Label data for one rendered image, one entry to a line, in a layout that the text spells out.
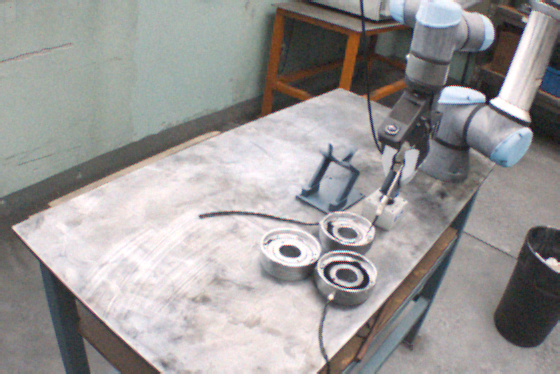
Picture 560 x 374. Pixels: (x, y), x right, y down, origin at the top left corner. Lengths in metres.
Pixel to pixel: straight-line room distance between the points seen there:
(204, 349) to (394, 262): 0.42
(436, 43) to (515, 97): 0.40
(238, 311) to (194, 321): 0.07
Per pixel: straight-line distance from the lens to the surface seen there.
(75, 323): 1.15
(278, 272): 0.87
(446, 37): 0.87
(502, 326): 2.19
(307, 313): 0.84
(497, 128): 1.22
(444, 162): 1.32
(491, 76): 4.26
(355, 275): 0.89
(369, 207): 1.06
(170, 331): 0.78
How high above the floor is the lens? 1.39
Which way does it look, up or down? 31 degrees down
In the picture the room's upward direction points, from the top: 9 degrees clockwise
